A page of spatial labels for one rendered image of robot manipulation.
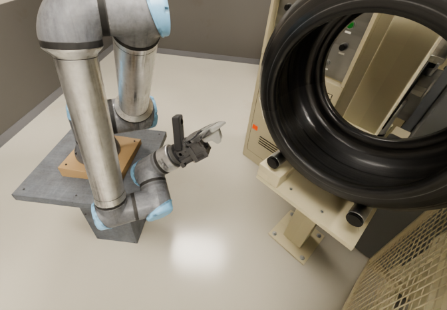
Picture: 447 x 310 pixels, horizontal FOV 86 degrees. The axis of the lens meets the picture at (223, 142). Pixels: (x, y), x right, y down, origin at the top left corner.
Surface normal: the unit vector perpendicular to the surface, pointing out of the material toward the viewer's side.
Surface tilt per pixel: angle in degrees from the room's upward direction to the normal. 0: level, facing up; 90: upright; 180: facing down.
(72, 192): 0
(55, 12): 62
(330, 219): 0
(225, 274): 0
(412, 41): 90
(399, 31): 90
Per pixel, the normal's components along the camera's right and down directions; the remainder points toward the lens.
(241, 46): -0.08, 0.66
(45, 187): 0.08, -0.74
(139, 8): 0.44, 0.47
